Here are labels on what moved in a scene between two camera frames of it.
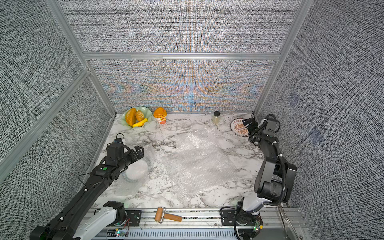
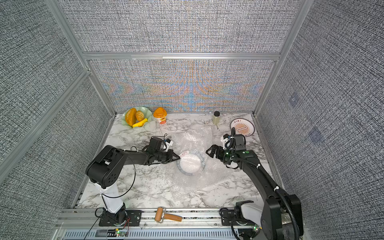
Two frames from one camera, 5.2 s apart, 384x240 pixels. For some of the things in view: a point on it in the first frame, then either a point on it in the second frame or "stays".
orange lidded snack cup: [161, 114] stays
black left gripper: [135, 157] to [170, 154]
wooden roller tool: [160, 214] stays
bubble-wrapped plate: [237, 127] stays
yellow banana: [140, 123] stays
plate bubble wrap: [138, 177] to [195, 163]
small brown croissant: [139, 115] stays
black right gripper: [249, 121] to [220, 150]
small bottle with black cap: [216, 118] stays
